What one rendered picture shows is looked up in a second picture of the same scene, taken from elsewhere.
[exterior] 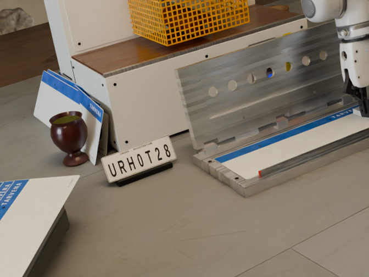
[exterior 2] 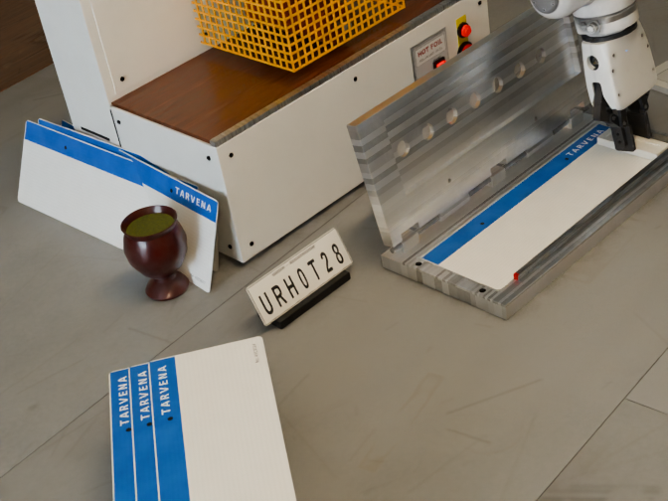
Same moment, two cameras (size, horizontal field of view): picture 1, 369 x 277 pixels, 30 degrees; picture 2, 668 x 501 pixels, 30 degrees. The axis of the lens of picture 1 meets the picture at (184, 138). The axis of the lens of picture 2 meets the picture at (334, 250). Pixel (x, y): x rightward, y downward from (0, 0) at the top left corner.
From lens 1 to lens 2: 51 cm
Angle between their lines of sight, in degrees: 17
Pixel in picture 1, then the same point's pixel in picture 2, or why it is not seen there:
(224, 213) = (489, 353)
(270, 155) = (510, 240)
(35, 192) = (205, 380)
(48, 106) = (57, 186)
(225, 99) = (419, 156)
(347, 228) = not seen: outside the picture
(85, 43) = (131, 76)
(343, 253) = not seen: outside the picture
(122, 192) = (293, 338)
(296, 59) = (506, 70)
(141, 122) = (270, 207)
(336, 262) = not seen: outside the picture
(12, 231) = (222, 461)
